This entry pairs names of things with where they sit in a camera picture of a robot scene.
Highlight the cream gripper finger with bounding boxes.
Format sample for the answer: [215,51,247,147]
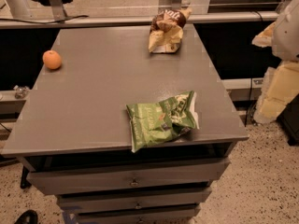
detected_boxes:
[252,22,276,48]
[253,61,299,124]

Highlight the brown chip bag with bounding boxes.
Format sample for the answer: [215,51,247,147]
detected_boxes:
[148,7,192,53]

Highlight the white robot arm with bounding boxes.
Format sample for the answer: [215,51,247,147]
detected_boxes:
[252,0,299,124]

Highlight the green chip bag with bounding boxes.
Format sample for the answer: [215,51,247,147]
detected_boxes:
[126,91,199,153]

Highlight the orange fruit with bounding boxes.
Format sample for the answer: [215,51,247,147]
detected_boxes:
[42,50,62,70]

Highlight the small shiny metal object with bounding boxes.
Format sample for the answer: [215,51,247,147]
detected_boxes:
[13,85,30,99]

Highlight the black shoe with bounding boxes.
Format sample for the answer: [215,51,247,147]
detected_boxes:
[14,210,38,224]

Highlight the black cable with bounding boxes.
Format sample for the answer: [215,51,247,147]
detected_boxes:
[0,14,90,25]

